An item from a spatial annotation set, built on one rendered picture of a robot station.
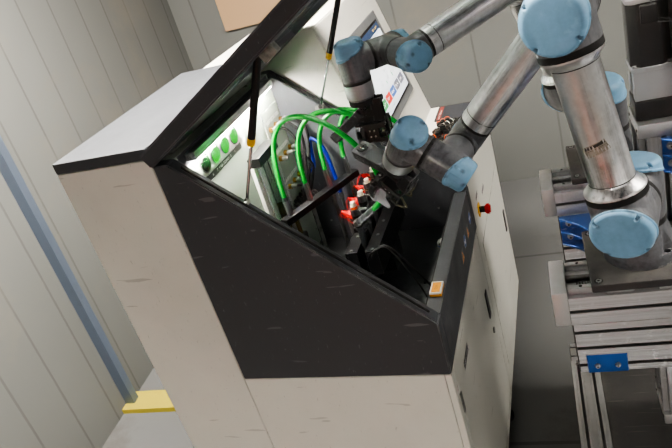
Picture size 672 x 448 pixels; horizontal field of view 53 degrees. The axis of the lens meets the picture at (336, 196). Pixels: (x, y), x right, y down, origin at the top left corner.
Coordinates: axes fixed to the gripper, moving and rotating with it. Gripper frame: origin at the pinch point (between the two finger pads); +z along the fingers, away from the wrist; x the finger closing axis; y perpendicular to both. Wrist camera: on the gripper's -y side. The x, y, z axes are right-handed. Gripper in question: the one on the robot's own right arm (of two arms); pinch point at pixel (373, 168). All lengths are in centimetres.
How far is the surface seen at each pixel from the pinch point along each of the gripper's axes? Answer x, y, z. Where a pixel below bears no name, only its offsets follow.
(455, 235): 5.3, 16.3, 26.7
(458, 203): 24.2, 15.0, 26.7
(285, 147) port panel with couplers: 27.5, -36.9, 0.6
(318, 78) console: 36.1, -22.3, -17.4
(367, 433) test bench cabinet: -34, -11, 63
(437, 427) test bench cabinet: -34, 9, 60
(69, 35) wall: 112, -168, -41
